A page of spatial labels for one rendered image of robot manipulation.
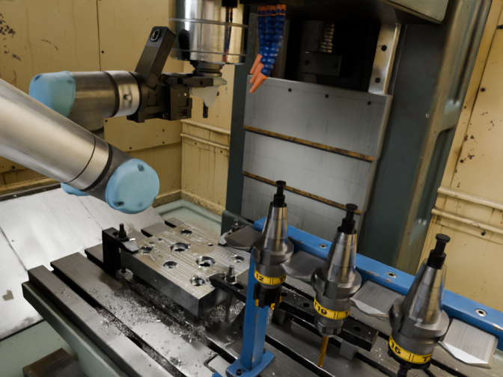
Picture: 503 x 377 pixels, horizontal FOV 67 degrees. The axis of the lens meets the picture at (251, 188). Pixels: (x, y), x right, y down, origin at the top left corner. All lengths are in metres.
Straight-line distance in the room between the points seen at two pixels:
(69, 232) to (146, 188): 1.16
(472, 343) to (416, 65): 0.75
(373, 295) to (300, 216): 0.77
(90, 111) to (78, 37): 1.18
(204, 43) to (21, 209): 1.20
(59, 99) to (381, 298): 0.52
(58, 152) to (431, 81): 0.88
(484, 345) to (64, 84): 0.63
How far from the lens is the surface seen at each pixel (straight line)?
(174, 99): 0.73
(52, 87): 0.62
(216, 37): 0.75
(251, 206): 1.39
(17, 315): 1.46
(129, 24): 1.92
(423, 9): 0.90
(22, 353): 1.36
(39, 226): 1.69
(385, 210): 1.17
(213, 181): 2.07
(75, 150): 0.50
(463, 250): 1.54
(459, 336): 0.52
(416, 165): 1.12
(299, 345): 0.91
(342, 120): 1.12
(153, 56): 0.72
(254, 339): 0.77
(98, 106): 0.64
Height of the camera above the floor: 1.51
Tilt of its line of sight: 21 degrees down
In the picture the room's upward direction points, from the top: 5 degrees clockwise
